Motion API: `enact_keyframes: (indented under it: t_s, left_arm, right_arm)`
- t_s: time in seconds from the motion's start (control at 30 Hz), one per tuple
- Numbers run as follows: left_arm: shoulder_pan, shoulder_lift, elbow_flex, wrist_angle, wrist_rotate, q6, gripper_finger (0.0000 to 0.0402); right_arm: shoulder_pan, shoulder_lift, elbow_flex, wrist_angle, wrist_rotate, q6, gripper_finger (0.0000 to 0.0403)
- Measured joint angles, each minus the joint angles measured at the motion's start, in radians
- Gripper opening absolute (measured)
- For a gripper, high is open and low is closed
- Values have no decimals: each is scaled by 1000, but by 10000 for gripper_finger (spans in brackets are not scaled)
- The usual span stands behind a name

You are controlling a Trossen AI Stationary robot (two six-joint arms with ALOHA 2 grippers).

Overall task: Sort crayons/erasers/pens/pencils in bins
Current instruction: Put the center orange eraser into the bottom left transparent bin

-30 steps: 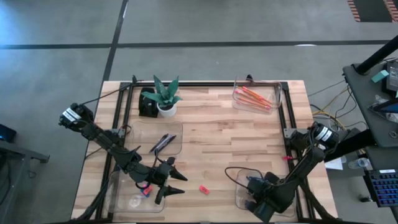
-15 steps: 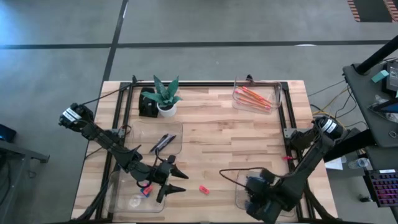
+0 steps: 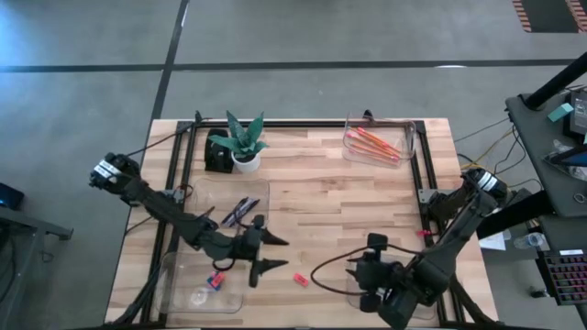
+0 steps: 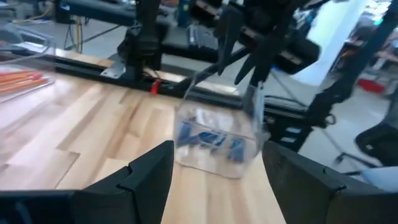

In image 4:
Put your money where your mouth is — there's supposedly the black office chair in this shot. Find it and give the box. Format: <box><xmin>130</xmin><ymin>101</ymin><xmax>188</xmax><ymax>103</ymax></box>
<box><xmin>335</xmin><ymin>121</ymin><xmax>398</xmax><ymax>177</ymax></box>

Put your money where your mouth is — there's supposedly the yellow floor cable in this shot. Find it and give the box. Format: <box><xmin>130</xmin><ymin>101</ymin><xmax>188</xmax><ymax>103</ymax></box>
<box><xmin>35</xmin><ymin>1</ymin><xmax>84</xmax><ymax>54</ymax></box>

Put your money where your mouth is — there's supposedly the backlit black keyboard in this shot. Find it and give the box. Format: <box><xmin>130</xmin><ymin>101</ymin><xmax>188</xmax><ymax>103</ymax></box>
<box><xmin>186</xmin><ymin>24</ymin><xmax>220</xmax><ymax>51</ymax></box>

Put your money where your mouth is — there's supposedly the red cable connector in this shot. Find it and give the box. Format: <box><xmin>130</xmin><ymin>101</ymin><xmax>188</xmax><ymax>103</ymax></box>
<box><xmin>150</xmin><ymin>78</ymin><xmax>163</xmax><ymax>96</ymax></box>

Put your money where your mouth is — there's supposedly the grey side desk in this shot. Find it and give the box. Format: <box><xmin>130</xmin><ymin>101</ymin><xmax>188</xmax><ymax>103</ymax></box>
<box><xmin>55</xmin><ymin>0</ymin><xmax>220</xmax><ymax>62</ymax></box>

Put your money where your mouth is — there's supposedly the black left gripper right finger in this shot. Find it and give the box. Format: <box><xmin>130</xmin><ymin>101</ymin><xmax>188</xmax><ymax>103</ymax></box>
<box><xmin>262</xmin><ymin>140</ymin><xmax>383</xmax><ymax>224</ymax></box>

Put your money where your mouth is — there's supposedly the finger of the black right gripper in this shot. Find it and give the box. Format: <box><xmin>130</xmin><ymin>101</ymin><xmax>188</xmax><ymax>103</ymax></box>
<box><xmin>233</xmin><ymin>51</ymin><xmax>261</xmax><ymax>86</ymax></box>
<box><xmin>249</xmin><ymin>39</ymin><xmax>282</xmax><ymax>88</ymax></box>

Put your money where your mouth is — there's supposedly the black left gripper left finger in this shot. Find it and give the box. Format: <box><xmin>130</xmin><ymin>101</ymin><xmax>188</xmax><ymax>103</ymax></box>
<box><xmin>72</xmin><ymin>139</ymin><xmax>175</xmax><ymax>224</ymax></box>

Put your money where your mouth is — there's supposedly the red floor crate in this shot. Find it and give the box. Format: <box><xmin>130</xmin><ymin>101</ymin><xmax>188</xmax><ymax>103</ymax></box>
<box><xmin>356</xmin><ymin>77</ymin><xmax>387</xmax><ymax>95</ymax></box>

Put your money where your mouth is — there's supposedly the black diagonal bar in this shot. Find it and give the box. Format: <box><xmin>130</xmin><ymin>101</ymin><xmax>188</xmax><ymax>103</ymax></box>
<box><xmin>306</xmin><ymin>0</ymin><xmax>398</xmax><ymax>129</ymax></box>

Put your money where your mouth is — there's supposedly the clear plastic bin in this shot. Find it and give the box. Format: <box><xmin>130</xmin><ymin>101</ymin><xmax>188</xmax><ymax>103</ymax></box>
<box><xmin>0</xmin><ymin>22</ymin><xmax>57</xmax><ymax>104</ymax></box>
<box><xmin>174</xmin><ymin>63</ymin><xmax>271</xmax><ymax>180</ymax></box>

